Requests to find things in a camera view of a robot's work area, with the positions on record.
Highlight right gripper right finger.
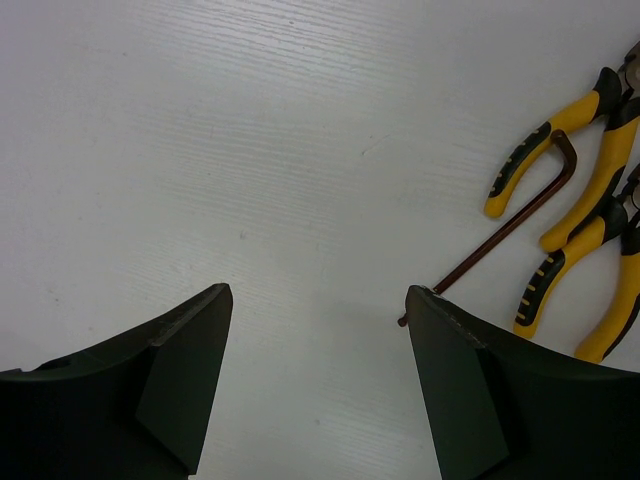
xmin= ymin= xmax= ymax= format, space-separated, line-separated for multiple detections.
xmin=405 ymin=286 xmax=639 ymax=479

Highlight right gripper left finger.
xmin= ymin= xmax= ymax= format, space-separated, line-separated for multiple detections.
xmin=1 ymin=283 xmax=233 ymax=479

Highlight long brown hex key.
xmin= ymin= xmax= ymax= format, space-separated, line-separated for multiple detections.
xmin=428 ymin=130 xmax=577 ymax=325

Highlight yellow handled needle-nose pliers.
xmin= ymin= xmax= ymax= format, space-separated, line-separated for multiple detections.
xmin=513 ymin=167 xmax=639 ymax=364

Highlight yellow handled cutting pliers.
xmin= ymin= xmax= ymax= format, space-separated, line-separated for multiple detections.
xmin=483 ymin=42 xmax=640 ymax=254

